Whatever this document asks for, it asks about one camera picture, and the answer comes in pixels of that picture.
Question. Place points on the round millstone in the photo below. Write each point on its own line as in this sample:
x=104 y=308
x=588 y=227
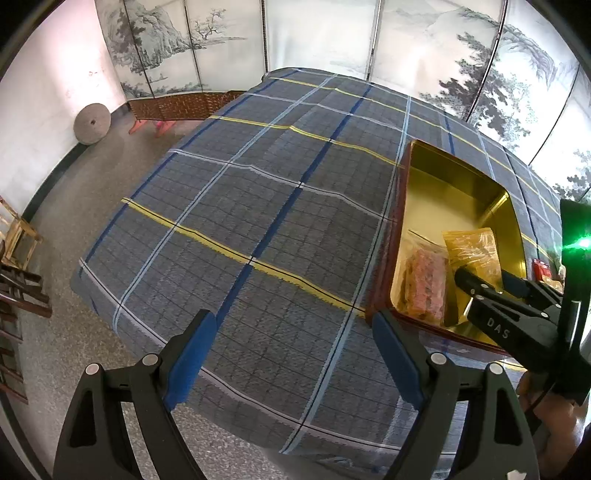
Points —
x=92 y=123

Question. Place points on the yellow zip snack bag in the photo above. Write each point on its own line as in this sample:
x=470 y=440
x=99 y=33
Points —
x=471 y=249

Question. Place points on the light wooden chair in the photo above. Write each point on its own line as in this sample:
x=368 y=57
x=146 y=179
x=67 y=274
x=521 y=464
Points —
x=18 y=235

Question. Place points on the dark wooden chair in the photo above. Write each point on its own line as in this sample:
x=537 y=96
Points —
x=18 y=295

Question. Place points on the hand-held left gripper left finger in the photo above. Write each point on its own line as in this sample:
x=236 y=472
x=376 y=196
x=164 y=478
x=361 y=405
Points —
x=194 y=355

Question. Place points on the red snack packet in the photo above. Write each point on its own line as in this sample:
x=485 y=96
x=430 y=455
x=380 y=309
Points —
x=541 y=268

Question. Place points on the clear packet of pink snacks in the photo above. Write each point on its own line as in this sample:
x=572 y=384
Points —
x=425 y=281

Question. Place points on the person's right hand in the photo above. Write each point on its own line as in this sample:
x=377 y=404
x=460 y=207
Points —
x=554 y=424

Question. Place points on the woven brown bench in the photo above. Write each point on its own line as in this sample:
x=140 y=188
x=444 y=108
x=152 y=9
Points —
x=175 y=107

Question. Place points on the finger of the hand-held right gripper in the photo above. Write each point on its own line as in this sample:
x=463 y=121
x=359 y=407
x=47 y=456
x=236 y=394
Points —
x=503 y=323
x=535 y=293

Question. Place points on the red tin box gold inside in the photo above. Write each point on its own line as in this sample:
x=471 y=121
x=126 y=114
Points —
x=443 y=184

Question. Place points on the painted folding screen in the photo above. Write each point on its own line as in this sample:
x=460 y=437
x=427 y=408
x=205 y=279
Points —
x=323 y=37

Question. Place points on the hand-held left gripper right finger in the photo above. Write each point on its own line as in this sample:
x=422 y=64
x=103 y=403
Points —
x=397 y=360

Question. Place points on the grey plaid tablecloth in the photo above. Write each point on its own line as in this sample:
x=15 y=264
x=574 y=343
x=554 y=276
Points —
x=277 y=230

